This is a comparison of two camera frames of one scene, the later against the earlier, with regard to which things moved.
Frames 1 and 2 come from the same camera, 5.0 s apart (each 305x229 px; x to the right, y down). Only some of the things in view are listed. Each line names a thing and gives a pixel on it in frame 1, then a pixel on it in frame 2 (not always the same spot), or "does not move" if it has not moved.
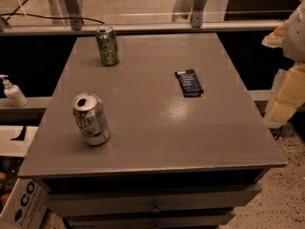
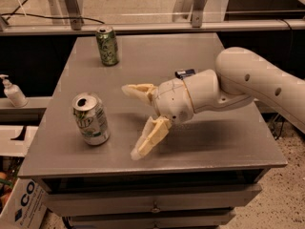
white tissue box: x=10 y=147 does not move
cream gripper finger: x=274 y=39 → x=146 y=91
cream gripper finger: x=288 y=95 → x=153 y=133
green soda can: x=107 y=44 does not move
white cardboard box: x=25 y=207 does not move
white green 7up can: x=90 y=114 does not move
